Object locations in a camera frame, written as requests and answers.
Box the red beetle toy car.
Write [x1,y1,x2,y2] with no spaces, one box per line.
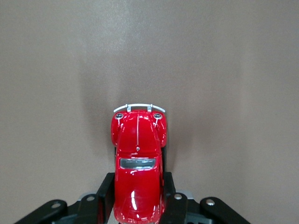
[110,104,168,224]

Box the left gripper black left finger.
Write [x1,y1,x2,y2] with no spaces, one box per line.
[14,172,115,224]

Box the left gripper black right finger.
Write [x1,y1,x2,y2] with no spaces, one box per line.
[158,172,252,224]

